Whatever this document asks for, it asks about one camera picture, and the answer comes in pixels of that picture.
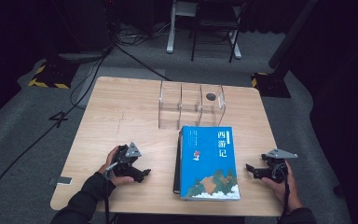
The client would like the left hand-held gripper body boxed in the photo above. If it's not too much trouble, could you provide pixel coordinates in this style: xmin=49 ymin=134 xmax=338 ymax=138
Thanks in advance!
xmin=111 ymin=142 xmax=144 ymax=183

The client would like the person's right hand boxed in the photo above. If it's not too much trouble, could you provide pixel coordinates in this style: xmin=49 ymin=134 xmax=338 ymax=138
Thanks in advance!
xmin=260 ymin=160 xmax=304 ymax=214

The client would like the hand-held gripper cable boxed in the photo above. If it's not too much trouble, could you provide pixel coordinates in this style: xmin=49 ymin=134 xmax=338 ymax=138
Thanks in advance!
xmin=103 ymin=161 xmax=119 ymax=224
xmin=274 ymin=162 xmax=292 ymax=224

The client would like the black folding chair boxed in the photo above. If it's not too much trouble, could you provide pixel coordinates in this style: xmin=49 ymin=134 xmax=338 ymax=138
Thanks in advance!
xmin=189 ymin=0 xmax=250 ymax=63

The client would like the long black floor cable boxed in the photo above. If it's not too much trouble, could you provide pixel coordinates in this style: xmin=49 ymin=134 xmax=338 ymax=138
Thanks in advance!
xmin=0 ymin=46 xmax=116 ymax=218

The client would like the grey tape strip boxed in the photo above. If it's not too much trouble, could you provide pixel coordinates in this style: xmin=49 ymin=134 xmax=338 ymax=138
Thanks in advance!
xmin=48 ymin=175 xmax=73 ymax=187

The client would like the left hand-held gripper cable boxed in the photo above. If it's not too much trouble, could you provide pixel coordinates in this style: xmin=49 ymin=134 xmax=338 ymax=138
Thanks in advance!
xmin=103 ymin=161 xmax=119 ymax=224

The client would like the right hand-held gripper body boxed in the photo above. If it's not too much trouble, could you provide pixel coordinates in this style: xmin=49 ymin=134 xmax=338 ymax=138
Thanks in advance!
xmin=260 ymin=148 xmax=298 ymax=184

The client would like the bundle of floor cables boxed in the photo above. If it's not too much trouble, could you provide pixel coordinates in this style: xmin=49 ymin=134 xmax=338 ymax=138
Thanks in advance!
xmin=117 ymin=22 xmax=169 ymax=46

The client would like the black slanted pole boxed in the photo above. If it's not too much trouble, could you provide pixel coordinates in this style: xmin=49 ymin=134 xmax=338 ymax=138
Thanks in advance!
xmin=268 ymin=0 xmax=320 ymax=70

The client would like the person's left hand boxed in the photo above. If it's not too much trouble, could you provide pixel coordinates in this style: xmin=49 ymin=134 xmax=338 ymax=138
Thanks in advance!
xmin=98 ymin=146 xmax=134 ymax=187

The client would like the right hand-held gripper cable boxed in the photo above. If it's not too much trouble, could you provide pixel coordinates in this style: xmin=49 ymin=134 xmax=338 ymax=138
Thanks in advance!
xmin=274 ymin=162 xmax=292 ymax=224

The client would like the clear acrylic book rack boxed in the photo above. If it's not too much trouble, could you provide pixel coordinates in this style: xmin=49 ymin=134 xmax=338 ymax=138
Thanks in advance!
xmin=158 ymin=79 xmax=227 ymax=131

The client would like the black yellow striped stand base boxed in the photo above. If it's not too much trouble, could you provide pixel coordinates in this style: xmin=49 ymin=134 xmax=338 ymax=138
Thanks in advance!
xmin=27 ymin=60 xmax=80 ymax=90
xmin=251 ymin=72 xmax=292 ymax=99

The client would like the blue book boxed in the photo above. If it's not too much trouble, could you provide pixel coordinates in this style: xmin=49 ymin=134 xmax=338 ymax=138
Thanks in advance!
xmin=179 ymin=125 xmax=241 ymax=202

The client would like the white desk leg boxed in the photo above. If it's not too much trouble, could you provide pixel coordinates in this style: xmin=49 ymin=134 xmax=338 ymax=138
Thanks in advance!
xmin=166 ymin=0 xmax=198 ymax=54
xmin=228 ymin=6 xmax=242 ymax=60

